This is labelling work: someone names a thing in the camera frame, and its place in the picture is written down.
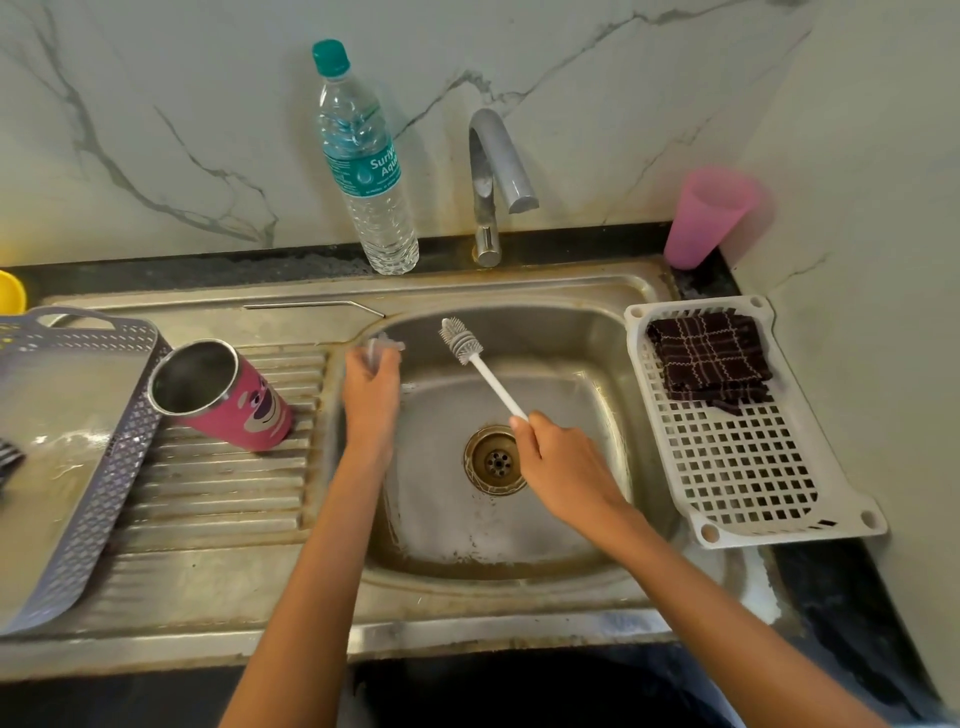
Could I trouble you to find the dark striped object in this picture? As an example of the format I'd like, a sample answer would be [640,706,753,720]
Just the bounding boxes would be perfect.
[0,437,27,492]

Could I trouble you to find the person's right forearm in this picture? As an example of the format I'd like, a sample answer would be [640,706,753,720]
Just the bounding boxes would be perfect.
[573,498,894,728]

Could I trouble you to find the white bottle brush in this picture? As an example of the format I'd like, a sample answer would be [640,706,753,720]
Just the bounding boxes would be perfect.
[438,316,531,423]

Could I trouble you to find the grey plastic basket tray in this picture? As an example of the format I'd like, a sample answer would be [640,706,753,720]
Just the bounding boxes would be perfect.
[0,306,173,637]

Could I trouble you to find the stainless steel sink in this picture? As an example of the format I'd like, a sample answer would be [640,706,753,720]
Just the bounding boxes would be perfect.
[0,258,785,680]

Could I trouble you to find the brass sink drain strainer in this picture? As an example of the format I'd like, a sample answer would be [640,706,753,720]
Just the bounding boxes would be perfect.
[462,424,529,498]

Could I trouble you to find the small clear lid part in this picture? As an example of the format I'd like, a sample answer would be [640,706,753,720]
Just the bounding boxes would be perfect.
[365,335,407,370]

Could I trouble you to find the grey metal faucet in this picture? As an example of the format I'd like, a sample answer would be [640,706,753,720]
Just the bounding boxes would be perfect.
[468,108,540,269]

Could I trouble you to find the clear plastic water bottle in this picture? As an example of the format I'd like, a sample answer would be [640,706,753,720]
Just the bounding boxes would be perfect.
[312,39,420,276]

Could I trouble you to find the pink plastic cup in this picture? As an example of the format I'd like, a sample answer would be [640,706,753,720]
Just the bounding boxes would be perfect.
[663,166,764,271]

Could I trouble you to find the white plastic perforated tray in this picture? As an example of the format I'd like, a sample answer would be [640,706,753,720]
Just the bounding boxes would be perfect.
[624,294,889,551]

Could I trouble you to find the dark brown checked cloth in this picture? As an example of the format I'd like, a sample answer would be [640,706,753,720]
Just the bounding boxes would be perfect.
[646,311,774,417]

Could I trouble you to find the person's left hand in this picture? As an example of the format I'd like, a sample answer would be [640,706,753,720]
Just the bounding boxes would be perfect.
[342,341,404,470]

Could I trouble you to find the pink steel tumbler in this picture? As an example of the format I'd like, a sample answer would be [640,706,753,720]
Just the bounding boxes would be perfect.
[146,339,295,453]

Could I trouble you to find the person's right hand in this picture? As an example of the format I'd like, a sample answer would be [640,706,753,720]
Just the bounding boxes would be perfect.
[509,410,633,531]

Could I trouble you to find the person's left forearm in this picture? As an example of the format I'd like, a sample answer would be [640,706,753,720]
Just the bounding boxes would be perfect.
[218,448,393,728]

